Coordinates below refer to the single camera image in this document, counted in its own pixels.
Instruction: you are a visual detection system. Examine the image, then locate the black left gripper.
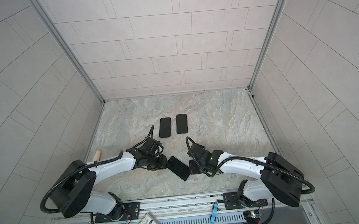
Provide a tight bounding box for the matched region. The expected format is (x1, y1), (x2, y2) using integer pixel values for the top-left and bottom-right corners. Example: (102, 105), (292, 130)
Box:
(145, 153), (173, 171)

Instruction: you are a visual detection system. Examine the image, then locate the light blue phone case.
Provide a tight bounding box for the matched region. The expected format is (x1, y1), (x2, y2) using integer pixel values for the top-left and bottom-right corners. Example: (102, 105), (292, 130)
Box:
(168, 156), (190, 181)

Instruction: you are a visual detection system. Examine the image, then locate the black phone case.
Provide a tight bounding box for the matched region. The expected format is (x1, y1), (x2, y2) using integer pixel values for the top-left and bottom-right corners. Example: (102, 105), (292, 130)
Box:
(159, 117), (172, 138)
(176, 114), (188, 134)

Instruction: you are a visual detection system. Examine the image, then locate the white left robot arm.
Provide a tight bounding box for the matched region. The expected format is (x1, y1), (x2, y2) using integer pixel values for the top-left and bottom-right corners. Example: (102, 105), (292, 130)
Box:
(40, 137), (168, 218)

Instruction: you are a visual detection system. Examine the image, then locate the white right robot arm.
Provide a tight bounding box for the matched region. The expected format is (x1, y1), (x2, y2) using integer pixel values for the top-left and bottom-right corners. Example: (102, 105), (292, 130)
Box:
(187, 143), (305, 208)

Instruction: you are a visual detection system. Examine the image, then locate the wooden rolling pin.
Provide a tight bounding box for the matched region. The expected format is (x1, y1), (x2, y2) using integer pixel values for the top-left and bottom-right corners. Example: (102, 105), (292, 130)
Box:
(92, 150), (102, 163)

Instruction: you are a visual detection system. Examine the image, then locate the blue clip tag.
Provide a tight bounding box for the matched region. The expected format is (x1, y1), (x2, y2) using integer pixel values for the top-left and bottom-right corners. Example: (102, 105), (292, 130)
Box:
(210, 203), (219, 224)

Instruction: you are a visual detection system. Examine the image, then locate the right circuit board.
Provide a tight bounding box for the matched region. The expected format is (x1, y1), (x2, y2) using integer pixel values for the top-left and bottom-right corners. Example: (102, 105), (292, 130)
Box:
(243, 210), (263, 224)

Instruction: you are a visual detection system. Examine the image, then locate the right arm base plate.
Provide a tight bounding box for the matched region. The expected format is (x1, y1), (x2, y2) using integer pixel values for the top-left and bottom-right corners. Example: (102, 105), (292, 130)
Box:
(222, 192), (268, 210)

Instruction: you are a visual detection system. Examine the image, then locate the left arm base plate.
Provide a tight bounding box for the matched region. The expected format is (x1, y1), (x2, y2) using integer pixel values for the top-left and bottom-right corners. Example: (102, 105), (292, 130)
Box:
(94, 202), (141, 223)

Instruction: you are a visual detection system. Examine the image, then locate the aluminium front rail frame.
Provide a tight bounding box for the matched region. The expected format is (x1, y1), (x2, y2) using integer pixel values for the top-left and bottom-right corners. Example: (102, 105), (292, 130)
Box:
(49, 191), (327, 224)

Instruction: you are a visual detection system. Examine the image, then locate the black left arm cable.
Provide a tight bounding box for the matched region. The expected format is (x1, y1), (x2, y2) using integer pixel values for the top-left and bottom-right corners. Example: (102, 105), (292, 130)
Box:
(33, 124), (162, 215)

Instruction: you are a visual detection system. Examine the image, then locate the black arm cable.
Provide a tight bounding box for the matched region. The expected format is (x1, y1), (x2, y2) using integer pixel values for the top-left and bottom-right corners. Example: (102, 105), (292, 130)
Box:
(33, 124), (162, 215)
(184, 125), (318, 224)

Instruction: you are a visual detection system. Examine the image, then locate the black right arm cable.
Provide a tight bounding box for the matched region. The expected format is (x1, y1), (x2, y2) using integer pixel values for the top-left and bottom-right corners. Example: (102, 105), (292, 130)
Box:
(184, 125), (318, 224)

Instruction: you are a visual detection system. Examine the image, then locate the aluminium corner rail left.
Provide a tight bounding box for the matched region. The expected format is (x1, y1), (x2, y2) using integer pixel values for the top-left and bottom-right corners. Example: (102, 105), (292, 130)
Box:
(27, 0), (106, 105)

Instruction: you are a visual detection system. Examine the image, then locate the aluminium corner rail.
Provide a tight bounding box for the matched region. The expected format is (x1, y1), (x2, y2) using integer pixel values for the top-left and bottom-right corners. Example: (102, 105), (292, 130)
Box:
(248, 0), (286, 92)
(27, 0), (106, 105)

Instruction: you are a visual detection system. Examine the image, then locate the aluminium corner rail right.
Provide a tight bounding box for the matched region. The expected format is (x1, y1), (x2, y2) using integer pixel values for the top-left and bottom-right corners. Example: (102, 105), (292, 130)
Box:
(248, 0), (286, 92)

